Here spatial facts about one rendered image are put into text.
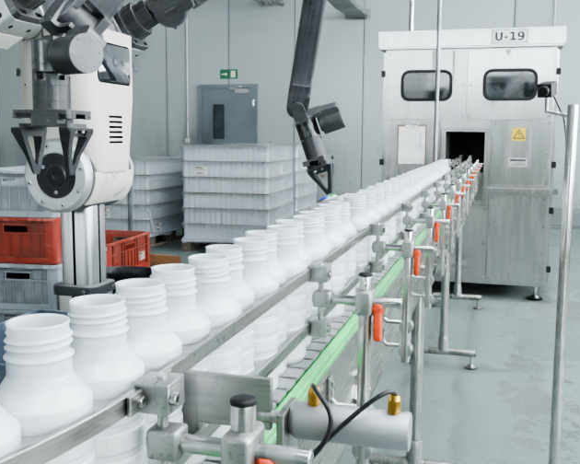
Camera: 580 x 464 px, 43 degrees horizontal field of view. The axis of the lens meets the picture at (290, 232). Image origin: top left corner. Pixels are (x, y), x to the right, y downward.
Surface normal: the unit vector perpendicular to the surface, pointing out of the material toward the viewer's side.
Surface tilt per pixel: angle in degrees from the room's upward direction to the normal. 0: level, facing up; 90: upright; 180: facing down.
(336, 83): 90
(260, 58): 90
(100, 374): 48
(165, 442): 90
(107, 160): 90
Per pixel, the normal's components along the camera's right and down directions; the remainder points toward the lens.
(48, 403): 0.33, -0.58
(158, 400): -0.27, 0.12
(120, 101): 0.96, 0.04
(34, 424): 0.22, 0.13
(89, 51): 0.75, 0.10
